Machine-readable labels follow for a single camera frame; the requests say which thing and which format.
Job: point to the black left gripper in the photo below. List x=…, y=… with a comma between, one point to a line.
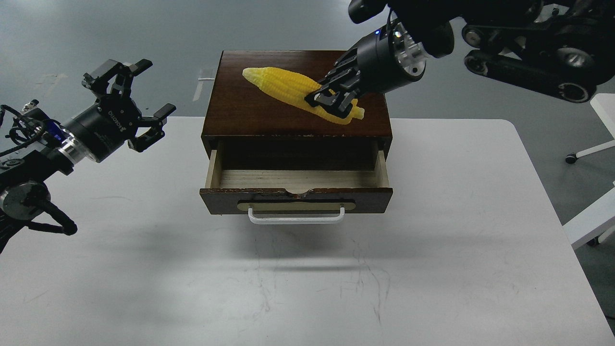
x=108, y=124

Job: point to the yellow corn cob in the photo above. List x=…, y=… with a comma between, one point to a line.
x=292, y=88

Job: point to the wooden drawer with white handle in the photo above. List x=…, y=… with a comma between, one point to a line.
x=295, y=197

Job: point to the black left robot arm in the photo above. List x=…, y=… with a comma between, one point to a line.
x=43, y=146

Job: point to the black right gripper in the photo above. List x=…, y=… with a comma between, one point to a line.
x=381, y=61

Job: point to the dark wooden drawer cabinet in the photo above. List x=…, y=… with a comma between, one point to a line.
x=252, y=130

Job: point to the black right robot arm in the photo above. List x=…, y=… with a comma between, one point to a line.
x=560, y=48

